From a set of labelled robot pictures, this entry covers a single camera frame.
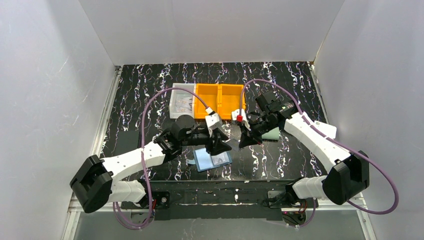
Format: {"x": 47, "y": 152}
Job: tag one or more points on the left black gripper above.
{"x": 214, "y": 139}

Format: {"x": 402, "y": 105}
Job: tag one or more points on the black flat box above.
{"x": 127, "y": 140}

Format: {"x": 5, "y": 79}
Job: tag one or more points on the blue card holder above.
{"x": 204, "y": 161}

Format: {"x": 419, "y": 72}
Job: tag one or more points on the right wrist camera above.
{"x": 239, "y": 116}

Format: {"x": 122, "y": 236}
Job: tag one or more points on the white box with label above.
{"x": 327, "y": 129}

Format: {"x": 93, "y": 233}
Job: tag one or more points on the orange bin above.
{"x": 229, "y": 96}
{"x": 209, "y": 94}

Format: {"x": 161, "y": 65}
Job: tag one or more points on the white plastic bin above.
{"x": 181, "y": 103}

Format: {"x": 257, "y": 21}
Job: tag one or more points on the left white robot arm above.
{"x": 100, "y": 180}

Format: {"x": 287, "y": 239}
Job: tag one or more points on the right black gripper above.
{"x": 256, "y": 125}

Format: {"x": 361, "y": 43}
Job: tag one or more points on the left orange bin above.
{"x": 209, "y": 94}

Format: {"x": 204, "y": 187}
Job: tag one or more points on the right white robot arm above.
{"x": 347, "y": 172}

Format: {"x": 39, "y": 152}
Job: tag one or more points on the right orange bin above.
{"x": 229, "y": 96}

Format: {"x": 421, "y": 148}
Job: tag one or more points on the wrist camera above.
{"x": 213, "y": 122}
{"x": 239, "y": 116}

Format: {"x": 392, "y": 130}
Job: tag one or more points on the green card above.
{"x": 271, "y": 136}

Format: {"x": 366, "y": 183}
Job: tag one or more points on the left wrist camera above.
{"x": 213, "y": 122}

